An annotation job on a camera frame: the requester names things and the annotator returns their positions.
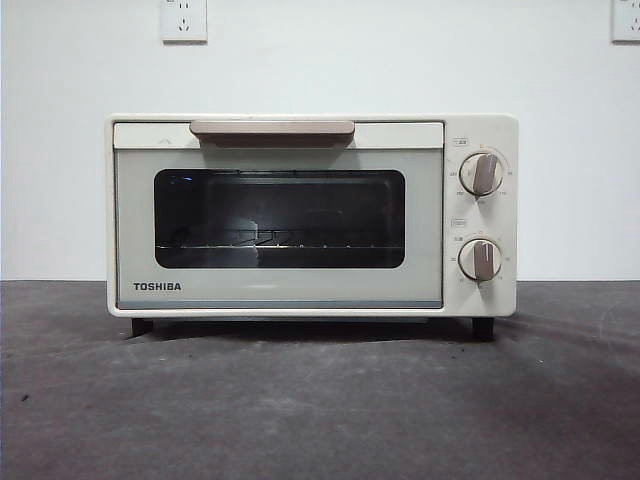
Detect glass oven door with handle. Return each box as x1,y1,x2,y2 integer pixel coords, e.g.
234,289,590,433
112,118,445,310

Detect cream oven dial knob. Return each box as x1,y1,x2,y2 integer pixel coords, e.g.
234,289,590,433
458,238,503,281
458,152,505,197

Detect cream Toshiba toaster oven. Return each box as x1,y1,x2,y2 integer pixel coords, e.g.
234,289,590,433
103,112,520,342

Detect metal wire oven rack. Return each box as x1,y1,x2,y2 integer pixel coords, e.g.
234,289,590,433
155,230,401,252

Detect white wall socket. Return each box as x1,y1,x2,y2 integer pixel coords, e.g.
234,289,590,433
610,0,640,43
160,0,209,43

